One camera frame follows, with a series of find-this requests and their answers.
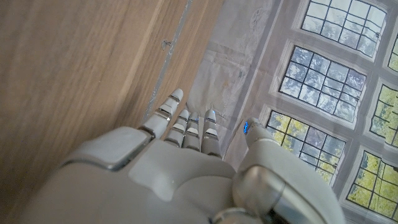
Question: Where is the printed window backdrop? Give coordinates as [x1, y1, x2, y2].
[186, 0, 398, 224]

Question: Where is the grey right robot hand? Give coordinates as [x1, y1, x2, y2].
[14, 88, 348, 224]

